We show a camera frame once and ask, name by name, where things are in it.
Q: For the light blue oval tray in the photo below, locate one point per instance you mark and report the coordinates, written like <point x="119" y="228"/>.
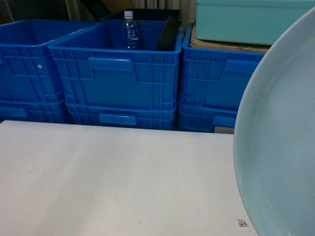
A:
<point x="274" y="138"/>

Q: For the blue crate bottom middle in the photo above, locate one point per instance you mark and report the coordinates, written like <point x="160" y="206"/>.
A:
<point x="122" y="117"/>

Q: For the blue crate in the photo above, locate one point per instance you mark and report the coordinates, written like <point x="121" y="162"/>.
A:
<point x="210" y="120"/>
<point x="27" y="69"/>
<point x="122" y="117"/>
<point x="214" y="78"/>
<point x="96" y="70"/>
<point x="50" y="112"/>

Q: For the blue crate bottom right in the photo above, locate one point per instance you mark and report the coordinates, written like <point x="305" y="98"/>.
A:
<point x="210" y="120"/>

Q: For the blue crate top right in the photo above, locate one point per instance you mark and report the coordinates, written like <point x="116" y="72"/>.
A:
<point x="214" y="78"/>

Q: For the black flat panel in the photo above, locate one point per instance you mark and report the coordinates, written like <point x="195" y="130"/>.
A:
<point x="168" y="34"/>

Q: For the blue crate top middle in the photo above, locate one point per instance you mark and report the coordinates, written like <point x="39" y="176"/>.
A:
<point x="96" y="70"/>

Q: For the brown cardboard sheet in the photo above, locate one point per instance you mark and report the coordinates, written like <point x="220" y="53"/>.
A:
<point x="197" y="43"/>

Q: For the clear water bottle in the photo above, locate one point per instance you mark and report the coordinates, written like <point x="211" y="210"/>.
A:
<point x="130" y="34"/>

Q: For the blue crate bottom left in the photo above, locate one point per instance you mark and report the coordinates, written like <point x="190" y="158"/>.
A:
<point x="50" y="112"/>

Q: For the blue crate top left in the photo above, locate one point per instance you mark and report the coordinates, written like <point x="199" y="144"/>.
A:
<point x="27" y="69"/>

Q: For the teal plastic box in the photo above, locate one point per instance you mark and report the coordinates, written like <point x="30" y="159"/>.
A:
<point x="259" y="22"/>

